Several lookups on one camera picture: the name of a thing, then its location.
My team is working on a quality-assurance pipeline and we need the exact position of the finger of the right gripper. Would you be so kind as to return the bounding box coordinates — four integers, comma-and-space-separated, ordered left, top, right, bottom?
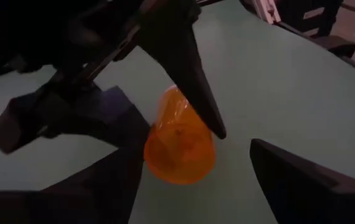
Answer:
138, 0, 227, 140
55, 86, 151, 150

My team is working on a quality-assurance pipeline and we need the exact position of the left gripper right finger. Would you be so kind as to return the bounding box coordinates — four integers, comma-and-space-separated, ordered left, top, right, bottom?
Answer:
249, 138, 355, 224

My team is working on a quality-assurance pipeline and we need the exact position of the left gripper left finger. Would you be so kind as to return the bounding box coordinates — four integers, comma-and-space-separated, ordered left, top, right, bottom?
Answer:
0, 145, 146, 224

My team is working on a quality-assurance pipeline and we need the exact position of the amber pill bottle white cap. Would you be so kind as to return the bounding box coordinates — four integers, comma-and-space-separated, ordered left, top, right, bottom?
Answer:
143, 84, 217, 186

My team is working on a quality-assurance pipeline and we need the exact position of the black table frame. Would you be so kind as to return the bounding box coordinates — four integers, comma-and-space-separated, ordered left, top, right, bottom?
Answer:
239, 0, 355, 80

